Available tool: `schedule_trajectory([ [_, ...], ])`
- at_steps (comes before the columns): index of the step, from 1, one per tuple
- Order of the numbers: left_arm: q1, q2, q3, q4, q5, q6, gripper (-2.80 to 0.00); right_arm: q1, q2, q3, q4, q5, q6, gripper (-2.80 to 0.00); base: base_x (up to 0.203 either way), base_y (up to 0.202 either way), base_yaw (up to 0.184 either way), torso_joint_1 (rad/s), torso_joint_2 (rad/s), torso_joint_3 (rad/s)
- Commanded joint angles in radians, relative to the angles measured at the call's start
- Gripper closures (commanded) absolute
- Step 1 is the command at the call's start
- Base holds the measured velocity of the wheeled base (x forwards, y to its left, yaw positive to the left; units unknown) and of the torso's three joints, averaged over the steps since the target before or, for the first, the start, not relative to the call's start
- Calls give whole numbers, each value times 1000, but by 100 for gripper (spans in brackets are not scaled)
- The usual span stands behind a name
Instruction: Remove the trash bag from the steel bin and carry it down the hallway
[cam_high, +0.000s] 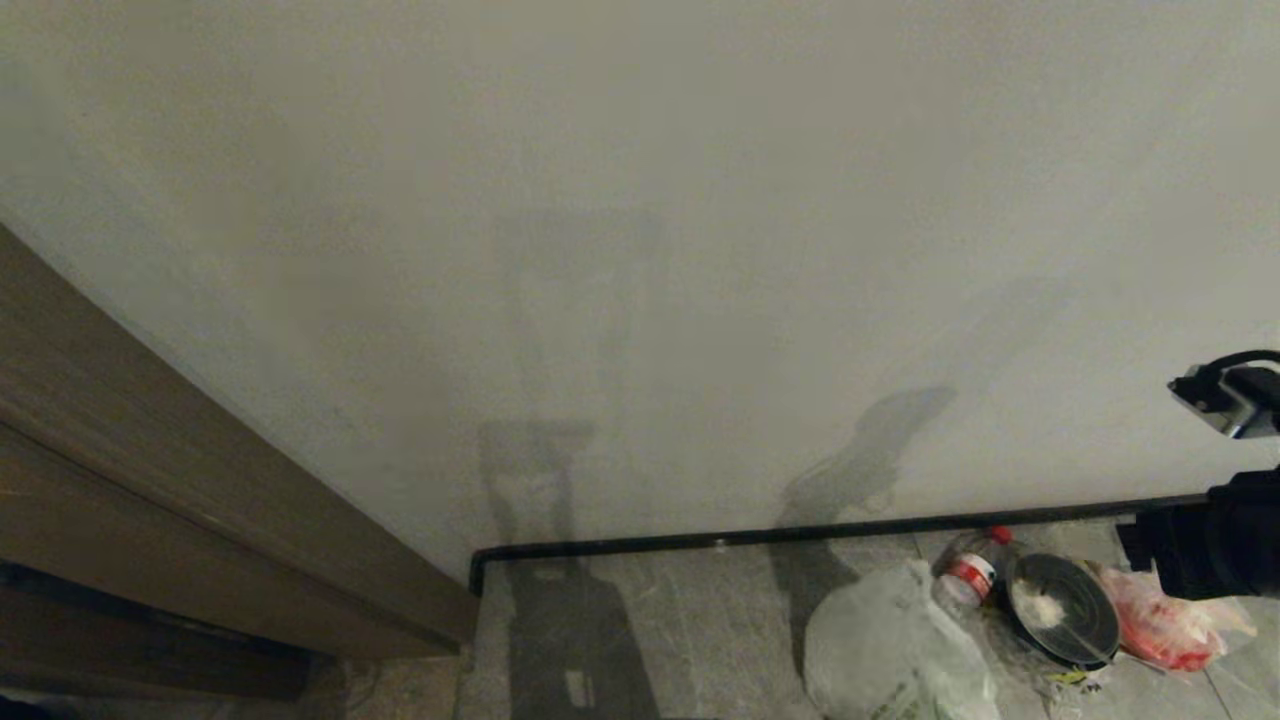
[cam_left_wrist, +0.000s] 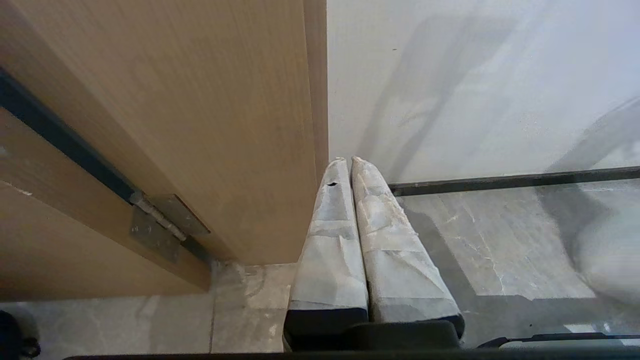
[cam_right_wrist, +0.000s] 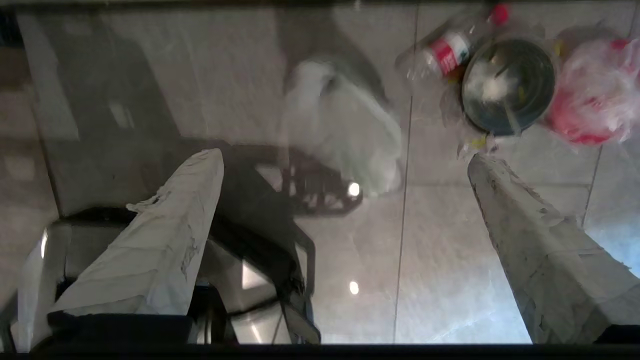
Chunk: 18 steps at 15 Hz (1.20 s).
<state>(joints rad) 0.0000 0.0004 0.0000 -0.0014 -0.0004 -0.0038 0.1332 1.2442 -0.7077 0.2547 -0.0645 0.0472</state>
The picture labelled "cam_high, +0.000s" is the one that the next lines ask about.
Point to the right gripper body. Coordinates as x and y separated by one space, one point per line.
1215 540

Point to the red and white plastic bag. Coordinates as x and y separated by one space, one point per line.
1165 625

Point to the black round plastic bowl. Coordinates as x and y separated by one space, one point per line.
1062 610

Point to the clear plastic bottle red cap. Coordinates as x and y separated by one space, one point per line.
970 572

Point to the black baseboard strip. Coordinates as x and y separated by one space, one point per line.
800 531

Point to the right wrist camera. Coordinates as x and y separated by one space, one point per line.
1232 400

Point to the brown wooden door frame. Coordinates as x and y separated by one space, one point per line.
200 500

